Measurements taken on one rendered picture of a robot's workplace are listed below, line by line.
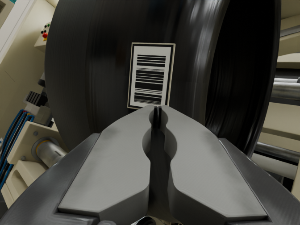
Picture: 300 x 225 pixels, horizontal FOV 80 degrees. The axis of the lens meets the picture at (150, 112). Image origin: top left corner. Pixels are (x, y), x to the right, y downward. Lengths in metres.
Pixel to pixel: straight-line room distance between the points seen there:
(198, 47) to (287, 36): 0.68
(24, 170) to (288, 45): 0.91
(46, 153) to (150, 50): 0.35
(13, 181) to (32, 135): 0.10
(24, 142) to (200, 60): 0.42
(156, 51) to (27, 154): 0.42
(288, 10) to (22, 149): 0.94
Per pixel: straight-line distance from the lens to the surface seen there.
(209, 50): 0.21
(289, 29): 0.87
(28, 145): 0.51
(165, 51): 0.16
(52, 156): 0.44
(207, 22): 0.21
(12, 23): 4.69
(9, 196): 0.50
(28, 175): 0.45
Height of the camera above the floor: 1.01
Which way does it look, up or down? 9 degrees up
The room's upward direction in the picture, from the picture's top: 22 degrees clockwise
